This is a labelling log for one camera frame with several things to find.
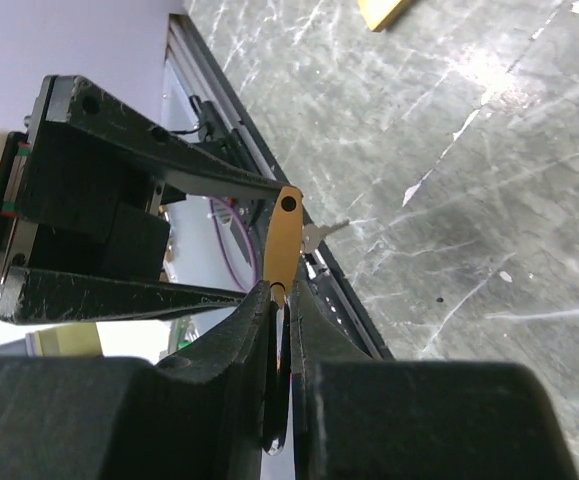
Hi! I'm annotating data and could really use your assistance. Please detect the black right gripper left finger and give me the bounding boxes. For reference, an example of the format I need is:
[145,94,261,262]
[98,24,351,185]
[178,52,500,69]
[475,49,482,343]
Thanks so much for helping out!
[0,282,271,479]

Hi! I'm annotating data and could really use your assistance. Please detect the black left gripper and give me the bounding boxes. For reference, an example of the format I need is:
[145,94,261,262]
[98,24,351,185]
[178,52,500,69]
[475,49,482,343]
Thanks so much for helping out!
[0,75,286,325]

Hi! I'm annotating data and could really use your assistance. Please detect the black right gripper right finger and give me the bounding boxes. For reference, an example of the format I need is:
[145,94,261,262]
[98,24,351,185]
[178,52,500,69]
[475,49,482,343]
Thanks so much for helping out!
[290,282,578,479]

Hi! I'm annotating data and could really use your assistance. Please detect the small keys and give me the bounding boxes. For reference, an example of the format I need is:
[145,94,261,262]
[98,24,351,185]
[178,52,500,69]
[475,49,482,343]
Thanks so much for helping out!
[301,219,350,254]

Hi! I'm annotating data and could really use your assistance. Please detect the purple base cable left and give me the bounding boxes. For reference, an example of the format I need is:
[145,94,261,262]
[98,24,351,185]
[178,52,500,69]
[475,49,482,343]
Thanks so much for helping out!
[208,195,260,294]

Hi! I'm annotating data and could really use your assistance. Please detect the aluminium rail frame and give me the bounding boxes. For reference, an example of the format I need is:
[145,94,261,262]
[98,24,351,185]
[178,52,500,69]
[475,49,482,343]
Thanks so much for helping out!
[165,14,288,200]

